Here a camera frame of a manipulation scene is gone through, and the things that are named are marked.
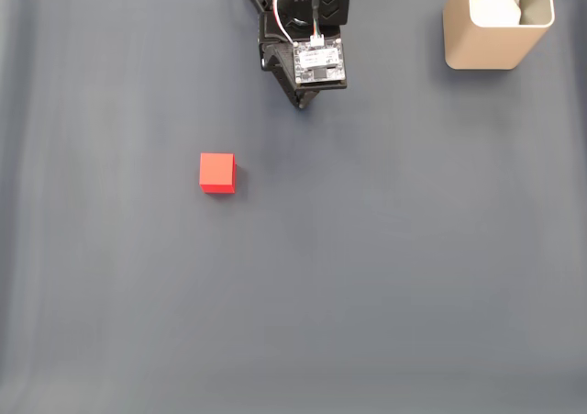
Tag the beige rounded box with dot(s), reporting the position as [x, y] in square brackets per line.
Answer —
[481, 47]

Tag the dark grey table mat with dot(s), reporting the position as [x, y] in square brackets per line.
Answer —
[367, 249]

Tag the red cube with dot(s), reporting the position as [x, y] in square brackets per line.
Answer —
[216, 171]

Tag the white crumpled paper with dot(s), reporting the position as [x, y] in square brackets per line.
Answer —
[497, 5]

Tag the camera circuit board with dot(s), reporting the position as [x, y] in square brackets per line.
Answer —
[321, 63]

